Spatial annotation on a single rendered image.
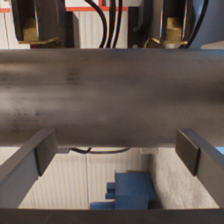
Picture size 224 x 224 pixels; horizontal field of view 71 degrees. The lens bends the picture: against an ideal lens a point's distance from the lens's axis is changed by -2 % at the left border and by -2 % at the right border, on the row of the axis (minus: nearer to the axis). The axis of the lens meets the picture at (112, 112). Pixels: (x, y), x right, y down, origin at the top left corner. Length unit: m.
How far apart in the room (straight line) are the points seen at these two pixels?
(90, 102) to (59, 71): 0.07
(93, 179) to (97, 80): 3.26
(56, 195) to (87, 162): 1.06
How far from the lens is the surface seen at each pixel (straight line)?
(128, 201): 2.80
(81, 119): 0.27
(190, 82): 0.29
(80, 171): 3.41
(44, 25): 0.62
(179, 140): 0.17
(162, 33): 0.59
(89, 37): 2.75
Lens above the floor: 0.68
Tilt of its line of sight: level
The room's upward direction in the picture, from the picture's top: 90 degrees counter-clockwise
